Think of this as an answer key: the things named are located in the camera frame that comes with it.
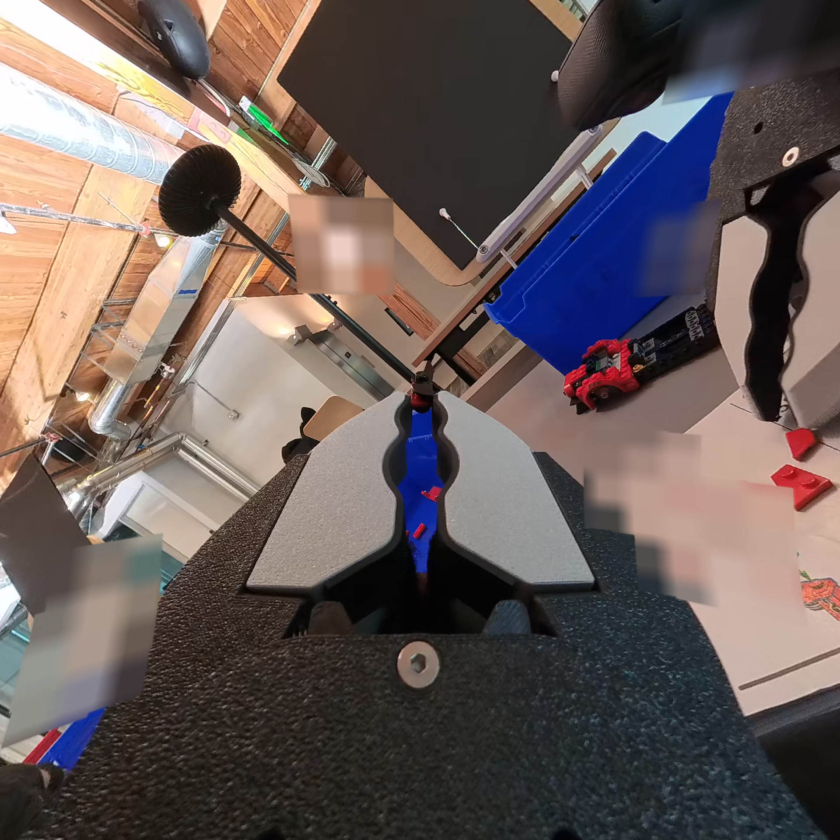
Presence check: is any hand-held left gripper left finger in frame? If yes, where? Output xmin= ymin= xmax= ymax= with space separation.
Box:
xmin=245 ymin=392 xmax=414 ymax=599

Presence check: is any black flat panel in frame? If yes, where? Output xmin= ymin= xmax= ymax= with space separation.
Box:
xmin=276 ymin=0 xmax=592 ymax=270

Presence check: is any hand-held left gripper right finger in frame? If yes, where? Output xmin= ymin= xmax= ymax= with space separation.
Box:
xmin=433 ymin=390 xmax=596 ymax=601

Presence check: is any pale wood-edged tabletop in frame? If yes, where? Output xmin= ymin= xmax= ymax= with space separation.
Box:
xmin=394 ymin=217 xmax=487 ymax=287

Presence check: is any red lego wedge plate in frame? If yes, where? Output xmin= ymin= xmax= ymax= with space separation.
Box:
xmin=771 ymin=464 xmax=834 ymax=511

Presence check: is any blue plastic bin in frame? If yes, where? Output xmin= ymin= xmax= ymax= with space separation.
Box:
xmin=486 ymin=92 xmax=735 ymax=376
xmin=39 ymin=410 xmax=450 ymax=772

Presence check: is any brown wooden desk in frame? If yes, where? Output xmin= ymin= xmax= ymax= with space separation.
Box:
xmin=413 ymin=249 xmax=526 ymax=388

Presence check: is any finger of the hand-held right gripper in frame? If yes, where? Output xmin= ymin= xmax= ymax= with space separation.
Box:
xmin=712 ymin=213 xmax=780 ymax=421
xmin=777 ymin=197 xmax=840 ymax=429

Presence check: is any black mesh office chair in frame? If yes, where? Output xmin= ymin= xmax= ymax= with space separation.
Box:
xmin=556 ymin=0 xmax=690 ymax=132

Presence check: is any silver round air duct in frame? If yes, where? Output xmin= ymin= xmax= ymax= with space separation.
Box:
xmin=0 ymin=62 xmax=188 ymax=186

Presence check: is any white lego instruction booklet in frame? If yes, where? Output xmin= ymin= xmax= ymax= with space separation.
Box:
xmin=682 ymin=387 xmax=840 ymax=718

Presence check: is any silver rectangular air duct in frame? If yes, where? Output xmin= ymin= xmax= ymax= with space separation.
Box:
xmin=88 ymin=233 xmax=227 ymax=441

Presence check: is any white gooseneck device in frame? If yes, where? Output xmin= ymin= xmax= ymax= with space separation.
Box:
xmin=438 ymin=125 xmax=605 ymax=265

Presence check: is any grey metal door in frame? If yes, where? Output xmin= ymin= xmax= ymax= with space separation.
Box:
xmin=289 ymin=322 xmax=395 ymax=403

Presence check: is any black metal pole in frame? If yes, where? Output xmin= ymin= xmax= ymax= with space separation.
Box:
xmin=210 ymin=203 xmax=434 ymax=385

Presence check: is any red and black lego car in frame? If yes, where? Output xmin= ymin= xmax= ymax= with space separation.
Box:
xmin=563 ymin=305 xmax=721 ymax=416

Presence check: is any black pleated round disc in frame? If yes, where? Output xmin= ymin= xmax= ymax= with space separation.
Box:
xmin=157 ymin=146 xmax=242 ymax=237

